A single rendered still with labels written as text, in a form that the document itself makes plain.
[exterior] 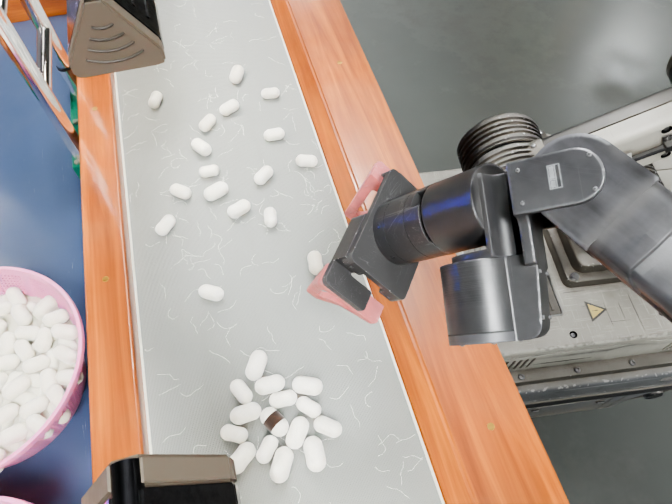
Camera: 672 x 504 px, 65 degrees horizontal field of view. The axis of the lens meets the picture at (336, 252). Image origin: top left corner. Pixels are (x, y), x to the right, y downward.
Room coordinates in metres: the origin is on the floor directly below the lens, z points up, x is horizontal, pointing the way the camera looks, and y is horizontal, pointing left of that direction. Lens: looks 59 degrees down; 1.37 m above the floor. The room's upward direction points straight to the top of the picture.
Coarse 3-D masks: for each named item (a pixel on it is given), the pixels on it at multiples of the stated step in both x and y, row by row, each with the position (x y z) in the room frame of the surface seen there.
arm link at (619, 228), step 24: (552, 144) 0.23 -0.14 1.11; (576, 144) 0.23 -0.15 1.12; (600, 144) 0.22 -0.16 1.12; (624, 168) 0.20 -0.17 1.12; (600, 192) 0.19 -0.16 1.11; (624, 192) 0.19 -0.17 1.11; (648, 192) 0.19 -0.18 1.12; (552, 216) 0.19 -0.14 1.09; (576, 216) 0.19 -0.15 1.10; (600, 216) 0.18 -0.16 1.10; (624, 216) 0.18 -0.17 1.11; (648, 216) 0.17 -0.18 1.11; (576, 240) 0.17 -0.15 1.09; (600, 240) 0.17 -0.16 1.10; (624, 240) 0.16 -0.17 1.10; (648, 240) 0.16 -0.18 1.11; (624, 264) 0.15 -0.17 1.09; (648, 264) 0.15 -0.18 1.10; (648, 288) 0.14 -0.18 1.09
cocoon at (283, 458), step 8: (280, 448) 0.11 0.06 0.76; (288, 448) 0.11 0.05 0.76; (280, 456) 0.10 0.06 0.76; (288, 456) 0.10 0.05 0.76; (272, 464) 0.09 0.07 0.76; (280, 464) 0.09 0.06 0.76; (288, 464) 0.09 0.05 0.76; (272, 472) 0.09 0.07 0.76; (280, 472) 0.08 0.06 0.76; (288, 472) 0.09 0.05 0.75; (280, 480) 0.08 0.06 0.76
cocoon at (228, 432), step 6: (228, 426) 0.13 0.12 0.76; (234, 426) 0.13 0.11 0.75; (222, 432) 0.13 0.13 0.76; (228, 432) 0.13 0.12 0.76; (234, 432) 0.13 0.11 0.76; (240, 432) 0.13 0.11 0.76; (246, 432) 0.13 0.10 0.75; (222, 438) 0.12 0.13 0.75; (228, 438) 0.12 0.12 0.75; (234, 438) 0.12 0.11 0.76; (240, 438) 0.12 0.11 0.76; (246, 438) 0.12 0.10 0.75
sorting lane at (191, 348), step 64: (192, 0) 0.93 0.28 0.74; (256, 0) 0.93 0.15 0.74; (192, 64) 0.75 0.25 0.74; (256, 64) 0.75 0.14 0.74; (128, 128) 0.60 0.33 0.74; (192, 128) 0.60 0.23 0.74; (256, 128) 0.60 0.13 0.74; (128, 192) 0.47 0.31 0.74; (192, 192) 0.47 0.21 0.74; (256, 192) 0.47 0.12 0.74; (320, 192) 0.47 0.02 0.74; (192, 256) 0.36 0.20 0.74; (256, 256) 0.36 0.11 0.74; (192, 320) 0.27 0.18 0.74; (256, 320) 0.27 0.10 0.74; (320, 320) 0.27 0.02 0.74; (192, 384) 0.19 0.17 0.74; (384, 384) 0.19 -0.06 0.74; (192, 448) 0.11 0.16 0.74; (256, 448) 0.11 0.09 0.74; (384, 448) 0.11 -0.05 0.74
